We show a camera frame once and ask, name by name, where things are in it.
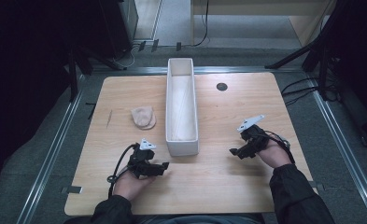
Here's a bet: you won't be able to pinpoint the white floor cable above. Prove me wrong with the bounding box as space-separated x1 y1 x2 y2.
114 43 142 71

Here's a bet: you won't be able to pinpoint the beige sock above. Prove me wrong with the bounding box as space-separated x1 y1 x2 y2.
130 105 158 131

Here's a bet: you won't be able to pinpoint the grey table bracket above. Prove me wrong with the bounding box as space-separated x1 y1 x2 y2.
61 185 83 195
308 180 325 192

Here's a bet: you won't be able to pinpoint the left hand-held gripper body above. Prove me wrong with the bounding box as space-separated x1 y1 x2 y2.
127 138 161 180

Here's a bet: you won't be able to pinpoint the black tripod stand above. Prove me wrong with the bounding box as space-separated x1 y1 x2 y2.
263 0 347 102

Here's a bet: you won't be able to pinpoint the person's left hand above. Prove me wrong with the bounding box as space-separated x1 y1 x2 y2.
113 167 157 202

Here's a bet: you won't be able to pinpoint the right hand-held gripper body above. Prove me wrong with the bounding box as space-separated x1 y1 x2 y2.
236 114 271 154

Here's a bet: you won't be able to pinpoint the long white box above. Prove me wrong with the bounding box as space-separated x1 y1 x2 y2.
164 57 201 158

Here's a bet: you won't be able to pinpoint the light wooden cabinet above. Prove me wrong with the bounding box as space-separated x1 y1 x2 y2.
190 0 339 48

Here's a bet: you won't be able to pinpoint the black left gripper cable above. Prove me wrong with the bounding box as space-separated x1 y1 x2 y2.
106 142 141 200

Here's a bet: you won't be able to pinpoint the dark cabinet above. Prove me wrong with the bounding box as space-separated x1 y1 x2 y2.
98 0 139 59

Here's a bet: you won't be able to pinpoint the black metal stand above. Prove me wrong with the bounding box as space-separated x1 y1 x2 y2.
64 46 93 103

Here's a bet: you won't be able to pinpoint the metal floor rail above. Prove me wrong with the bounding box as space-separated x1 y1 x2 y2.
15 74 87 224
89 64 310 76
305 73 367 224

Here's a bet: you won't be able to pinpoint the person's right hand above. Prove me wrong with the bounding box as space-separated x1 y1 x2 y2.
257 139 293 170

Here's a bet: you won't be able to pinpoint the black floor cables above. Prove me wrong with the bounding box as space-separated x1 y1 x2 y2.
280 77 341 107

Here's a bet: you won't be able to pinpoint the black hanging cable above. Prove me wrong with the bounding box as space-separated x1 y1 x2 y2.
189 0 211 49

